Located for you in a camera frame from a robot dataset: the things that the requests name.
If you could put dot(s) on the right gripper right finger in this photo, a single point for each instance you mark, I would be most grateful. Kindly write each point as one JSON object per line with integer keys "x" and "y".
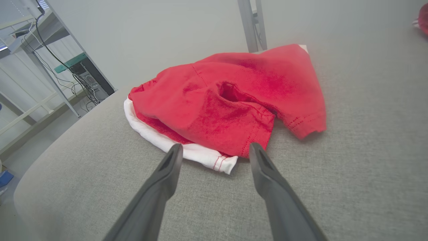
{"x": 287, "y": 214}

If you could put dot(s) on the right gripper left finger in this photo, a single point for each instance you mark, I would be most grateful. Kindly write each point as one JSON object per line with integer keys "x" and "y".
{"x": 150, "y": 204}

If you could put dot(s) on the red white striped shirt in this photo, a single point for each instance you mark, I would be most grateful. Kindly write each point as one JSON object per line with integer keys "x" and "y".
{"x": 424, "y": 18}

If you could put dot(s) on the black computer tower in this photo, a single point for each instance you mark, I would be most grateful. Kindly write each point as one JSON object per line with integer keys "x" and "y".
{"x": 100, "y": 80}

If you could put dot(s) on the blue floor item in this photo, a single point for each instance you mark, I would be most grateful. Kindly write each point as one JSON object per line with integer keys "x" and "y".
{"x": 5, "y": 179}

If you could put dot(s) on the teal plastic strip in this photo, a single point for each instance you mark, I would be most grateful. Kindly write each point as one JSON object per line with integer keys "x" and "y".
{"x": 70, "y": 62}

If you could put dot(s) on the grey metal desk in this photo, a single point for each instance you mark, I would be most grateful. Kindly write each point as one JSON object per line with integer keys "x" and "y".
{"x": 46, "y": 33}

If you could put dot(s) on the grey aluminium frame post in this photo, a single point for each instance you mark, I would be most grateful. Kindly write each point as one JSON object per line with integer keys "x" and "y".
{"x": 248, "y": 26}

